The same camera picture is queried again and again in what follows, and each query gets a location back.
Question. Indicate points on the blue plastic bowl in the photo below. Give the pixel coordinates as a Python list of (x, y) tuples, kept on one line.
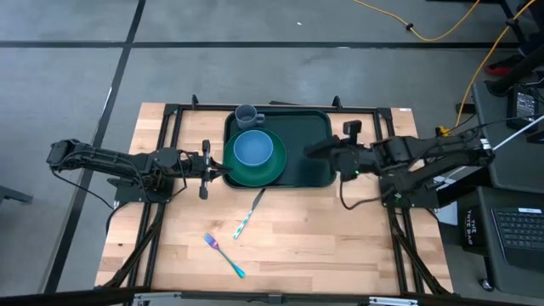
[(253, 149)]

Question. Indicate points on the dark green serving tray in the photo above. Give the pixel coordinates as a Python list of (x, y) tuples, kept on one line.
[(306, 127)]

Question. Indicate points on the black office chair base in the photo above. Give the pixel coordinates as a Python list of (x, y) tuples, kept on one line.
[(518, 70)]

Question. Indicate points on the teal green plastic plate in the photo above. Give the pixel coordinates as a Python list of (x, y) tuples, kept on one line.
[(255, 176)]

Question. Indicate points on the white rod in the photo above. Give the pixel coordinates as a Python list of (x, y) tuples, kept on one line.
[(518, 132)]

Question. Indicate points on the grey furniture leg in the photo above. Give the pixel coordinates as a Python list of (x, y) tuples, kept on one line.
[(15, 195)]

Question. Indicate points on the black laptop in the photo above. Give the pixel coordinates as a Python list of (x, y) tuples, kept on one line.
[(523, 234)]

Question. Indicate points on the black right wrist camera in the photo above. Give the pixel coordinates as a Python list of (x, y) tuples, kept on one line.
[(353, 129)]

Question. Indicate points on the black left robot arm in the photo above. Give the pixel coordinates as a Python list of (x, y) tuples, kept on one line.
[(106, 161)]

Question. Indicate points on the grey plastic mug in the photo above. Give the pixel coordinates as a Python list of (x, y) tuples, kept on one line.
[(246, 115)]

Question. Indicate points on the black crossbeam with brackets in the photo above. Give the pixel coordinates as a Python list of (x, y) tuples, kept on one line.
[(85, 297)]

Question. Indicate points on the small black screen device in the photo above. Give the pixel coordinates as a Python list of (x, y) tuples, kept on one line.
[(525, 106)]

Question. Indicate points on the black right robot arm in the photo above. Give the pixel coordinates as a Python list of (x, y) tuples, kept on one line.
[(425, 149)]

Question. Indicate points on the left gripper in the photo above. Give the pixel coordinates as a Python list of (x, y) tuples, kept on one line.
[(205, 170)]

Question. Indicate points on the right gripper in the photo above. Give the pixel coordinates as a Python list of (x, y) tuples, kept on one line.
[(355, 161)]

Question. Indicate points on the iridescent metal fork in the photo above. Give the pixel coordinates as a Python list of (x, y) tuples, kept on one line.
[(225, 257)]

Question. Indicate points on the grey desk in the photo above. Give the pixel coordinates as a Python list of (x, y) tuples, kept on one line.
[(510, 157)]

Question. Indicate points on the grey rolling cart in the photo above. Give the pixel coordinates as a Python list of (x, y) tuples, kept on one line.
[(493, 263)]

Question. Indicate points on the black tote bag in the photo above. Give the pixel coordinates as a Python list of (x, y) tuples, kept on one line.
[(472, 229)]

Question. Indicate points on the black control box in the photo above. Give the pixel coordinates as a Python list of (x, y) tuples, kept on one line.
[(459, 183)]

